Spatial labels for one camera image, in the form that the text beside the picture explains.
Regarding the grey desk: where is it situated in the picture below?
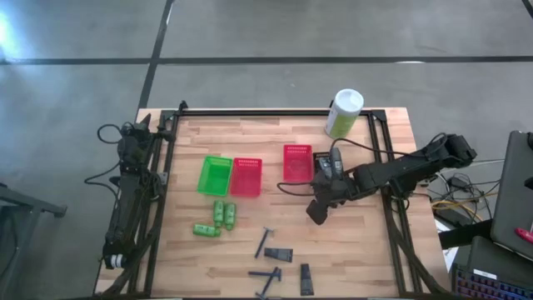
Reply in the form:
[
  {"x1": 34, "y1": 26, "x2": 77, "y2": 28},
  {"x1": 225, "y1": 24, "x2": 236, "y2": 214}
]
[{"x1": 0, "y1": 182, "x2": 68, "y2": 300}]

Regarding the black metal table frame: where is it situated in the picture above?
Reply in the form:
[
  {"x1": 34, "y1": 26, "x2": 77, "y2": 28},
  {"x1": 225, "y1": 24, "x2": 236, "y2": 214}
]
[{"x1": 93, "y1": 99, "x2": 453, "y2": 299}]

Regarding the black cable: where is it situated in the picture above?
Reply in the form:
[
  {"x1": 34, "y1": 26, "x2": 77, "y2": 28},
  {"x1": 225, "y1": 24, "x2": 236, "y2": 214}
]
[
  {"x1": 276, "y1": 181, "x2": 317, "y2": 197},
  {"x1": 83, "y1": 161, "x2": 122, "y2": 199},
  {"x1": 97, "y1": 122, "x2": 134, "y2": 146},
  {"x1": 331, "y1": 132, "x2": 449, "y2": 159}
]

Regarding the red tool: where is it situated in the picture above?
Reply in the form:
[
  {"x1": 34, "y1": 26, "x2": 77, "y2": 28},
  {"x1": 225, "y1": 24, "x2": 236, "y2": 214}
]
[{"x1": 515, "y1": 227, "x2": 533, "y2": 245}]

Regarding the black plastic basket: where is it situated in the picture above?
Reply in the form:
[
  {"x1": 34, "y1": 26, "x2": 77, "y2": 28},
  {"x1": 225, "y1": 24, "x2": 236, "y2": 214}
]
[{"x1": 311, "y1": 151, "x2": 349, "y2": 184}]

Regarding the black beam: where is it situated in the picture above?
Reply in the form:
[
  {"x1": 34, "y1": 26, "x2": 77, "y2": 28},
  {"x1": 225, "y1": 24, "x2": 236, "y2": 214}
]
[{"x1": 437, "y1": 219, "x2": 493, "y2": 250}]

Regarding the black backlit keyboard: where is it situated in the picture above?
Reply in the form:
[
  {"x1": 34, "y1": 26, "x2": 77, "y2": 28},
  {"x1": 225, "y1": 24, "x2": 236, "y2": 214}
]
[{"x1": 451, "y1": 263, "x2": 533, "y2": 300}]

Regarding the green plastic basket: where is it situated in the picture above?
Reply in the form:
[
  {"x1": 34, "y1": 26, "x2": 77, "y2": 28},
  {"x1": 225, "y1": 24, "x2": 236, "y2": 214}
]
[{"x1": 196, "y1": 156, "x2": 234, "y2": 198}]

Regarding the red plastic basket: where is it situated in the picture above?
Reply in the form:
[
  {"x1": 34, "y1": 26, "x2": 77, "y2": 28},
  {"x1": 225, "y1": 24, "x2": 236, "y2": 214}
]
[
  {"x1": 282, "y1": 143, "x2": 314, "y2": 183},
  {"x1": 229, "y1": 157, "x2": 263, "y2": 198}
]

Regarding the white canister with green label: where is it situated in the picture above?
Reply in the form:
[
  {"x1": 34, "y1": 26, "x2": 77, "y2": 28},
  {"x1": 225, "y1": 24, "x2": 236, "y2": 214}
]
[{"x1": 324, "y1": 87, "x2": 365, "y2": 141}]

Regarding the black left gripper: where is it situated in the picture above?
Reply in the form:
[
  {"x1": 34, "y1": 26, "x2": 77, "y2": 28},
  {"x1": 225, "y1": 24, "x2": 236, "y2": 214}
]
[{"x1": 117, "y1": 112, "x2": 175, "y2": 166}]

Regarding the grey laptop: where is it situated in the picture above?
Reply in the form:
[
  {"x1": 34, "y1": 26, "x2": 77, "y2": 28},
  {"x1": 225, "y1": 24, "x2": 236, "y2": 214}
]
[{"x1": 490, "y1": 130, "x2": 533, "y2": 262}]

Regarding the white paper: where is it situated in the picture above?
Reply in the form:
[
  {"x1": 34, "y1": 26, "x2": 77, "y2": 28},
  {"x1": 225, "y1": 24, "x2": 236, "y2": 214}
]
[{"x1": 435, "y1": 218, "x2": 459, "y2": 273}]

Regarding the black box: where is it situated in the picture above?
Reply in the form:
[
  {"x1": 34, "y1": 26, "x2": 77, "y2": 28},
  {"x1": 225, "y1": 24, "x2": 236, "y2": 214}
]
[{"x1": 466, "y1": 235, "x2": 533, "y2": 278}]

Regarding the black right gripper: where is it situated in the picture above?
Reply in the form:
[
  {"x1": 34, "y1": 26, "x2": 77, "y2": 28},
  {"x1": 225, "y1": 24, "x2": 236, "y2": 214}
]
[{"x1": 306, "y1": 172, "x2": 358, "y2": 226}]

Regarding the yellow cable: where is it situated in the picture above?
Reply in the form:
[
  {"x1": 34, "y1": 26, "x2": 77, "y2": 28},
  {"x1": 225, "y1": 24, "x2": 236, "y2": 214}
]
[{"x1": 431, "y1": 199, "x2": 492, "y2": 222}]

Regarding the small black tube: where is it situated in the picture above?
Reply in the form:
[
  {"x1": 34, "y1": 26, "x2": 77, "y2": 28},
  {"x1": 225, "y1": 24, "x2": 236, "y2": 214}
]
[
  {"x1": 263, "y1": 247, "x2": 294, "y2": 263},
  {"x1": 299, "y1": 262, "x2": 316, "y2": 297}
]

